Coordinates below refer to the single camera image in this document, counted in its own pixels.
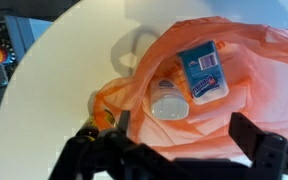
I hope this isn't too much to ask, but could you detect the blue flat box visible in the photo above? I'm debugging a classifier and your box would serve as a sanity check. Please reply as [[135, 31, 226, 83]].
[[3, 14, 54, 63]]

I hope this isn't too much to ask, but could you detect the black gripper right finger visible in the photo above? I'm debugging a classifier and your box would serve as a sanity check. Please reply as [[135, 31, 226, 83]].
[[228, 111, 269, 162]]

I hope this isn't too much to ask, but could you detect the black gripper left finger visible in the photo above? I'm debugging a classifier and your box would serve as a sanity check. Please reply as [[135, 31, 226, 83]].
[[116, 109, 132, 137]]

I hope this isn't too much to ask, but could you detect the blue white mentos container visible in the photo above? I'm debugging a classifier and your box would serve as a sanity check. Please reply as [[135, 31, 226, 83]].
[[176, 40, 230, 106]]

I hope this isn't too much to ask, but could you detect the tall white plastic container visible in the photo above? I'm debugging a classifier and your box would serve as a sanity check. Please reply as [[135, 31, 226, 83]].
[[149, 77, 190, 121]]

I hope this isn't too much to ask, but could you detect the yellow capped dark bottle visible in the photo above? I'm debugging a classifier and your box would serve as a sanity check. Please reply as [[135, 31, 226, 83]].
[[75, 109, 119, 142]]

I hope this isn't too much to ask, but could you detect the orange plastic bag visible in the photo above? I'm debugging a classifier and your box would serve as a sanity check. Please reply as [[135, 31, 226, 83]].
[[93, 15, 288, 162]]

